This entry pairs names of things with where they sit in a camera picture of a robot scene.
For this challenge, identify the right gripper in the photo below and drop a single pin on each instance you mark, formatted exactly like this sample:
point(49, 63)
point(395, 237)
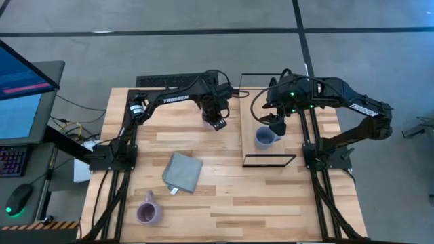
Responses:
point(283, 109)

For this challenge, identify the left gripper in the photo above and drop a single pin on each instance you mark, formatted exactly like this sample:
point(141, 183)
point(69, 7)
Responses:
point(213, 108)

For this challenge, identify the grey-blue faceted mug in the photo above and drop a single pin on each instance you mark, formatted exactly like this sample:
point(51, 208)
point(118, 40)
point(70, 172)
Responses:
point(264, 139)

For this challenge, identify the plain purple mug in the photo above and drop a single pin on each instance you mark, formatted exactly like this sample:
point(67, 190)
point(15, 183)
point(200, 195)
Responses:
point(149, 213)

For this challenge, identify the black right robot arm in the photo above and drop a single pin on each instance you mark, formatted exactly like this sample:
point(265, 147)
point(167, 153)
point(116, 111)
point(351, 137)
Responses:
point(363, 108)

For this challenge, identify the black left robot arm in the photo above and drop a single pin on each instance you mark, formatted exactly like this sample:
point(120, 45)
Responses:
point(176, 98)

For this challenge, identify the grey folded cloth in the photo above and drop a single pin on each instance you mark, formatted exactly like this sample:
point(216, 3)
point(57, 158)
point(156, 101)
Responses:
point(183, 171)

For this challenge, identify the black perforated panel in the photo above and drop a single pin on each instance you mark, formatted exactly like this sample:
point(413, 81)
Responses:
point(159, 81)

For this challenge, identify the white box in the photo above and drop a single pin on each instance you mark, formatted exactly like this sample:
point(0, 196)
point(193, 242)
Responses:
point(81, 173)

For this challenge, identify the black stand beam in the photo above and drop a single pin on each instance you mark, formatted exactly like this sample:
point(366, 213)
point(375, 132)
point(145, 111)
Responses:
point(64, 144)

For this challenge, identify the grey side desk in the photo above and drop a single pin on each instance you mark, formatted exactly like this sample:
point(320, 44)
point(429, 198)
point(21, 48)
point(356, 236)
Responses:
point(37, 159)

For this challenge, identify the hazard-striped edge strip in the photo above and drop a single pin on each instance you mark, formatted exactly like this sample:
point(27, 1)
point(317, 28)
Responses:
point(51, 225)

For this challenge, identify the grey-framed computer screen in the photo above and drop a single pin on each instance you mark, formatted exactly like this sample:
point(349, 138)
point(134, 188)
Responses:
point(20, 115)

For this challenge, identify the black-framed computer monitor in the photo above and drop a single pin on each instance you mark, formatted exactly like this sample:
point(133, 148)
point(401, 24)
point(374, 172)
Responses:
point(20, 74)

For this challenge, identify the backlit black keyboard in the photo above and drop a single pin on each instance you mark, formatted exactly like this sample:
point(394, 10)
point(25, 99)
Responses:
point(12, 161)

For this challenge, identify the black computer mouse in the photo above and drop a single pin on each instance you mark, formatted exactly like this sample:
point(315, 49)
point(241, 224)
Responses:
point(18, 198)

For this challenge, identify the wooden shelf with black frame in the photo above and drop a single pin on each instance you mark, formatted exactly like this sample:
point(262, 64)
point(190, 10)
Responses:
point(247, 135)

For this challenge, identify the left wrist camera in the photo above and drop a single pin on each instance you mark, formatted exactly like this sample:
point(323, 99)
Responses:
point(224, 91)

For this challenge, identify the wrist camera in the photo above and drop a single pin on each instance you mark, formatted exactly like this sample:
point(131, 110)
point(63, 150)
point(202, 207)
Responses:
point(224, 91)
point(276, 89)

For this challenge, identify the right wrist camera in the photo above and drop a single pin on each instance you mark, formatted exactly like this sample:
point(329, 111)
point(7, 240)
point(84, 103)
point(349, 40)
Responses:
point(276, 89)

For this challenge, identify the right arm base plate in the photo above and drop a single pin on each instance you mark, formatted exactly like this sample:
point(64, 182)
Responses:
point(340, 162)

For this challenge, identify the black aluminium table frame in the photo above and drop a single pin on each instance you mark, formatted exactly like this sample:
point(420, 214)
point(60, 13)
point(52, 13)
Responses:
point(320, 203)

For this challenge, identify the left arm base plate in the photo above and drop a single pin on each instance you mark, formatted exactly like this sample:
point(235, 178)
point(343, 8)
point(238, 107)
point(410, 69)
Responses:
point(101, 164)

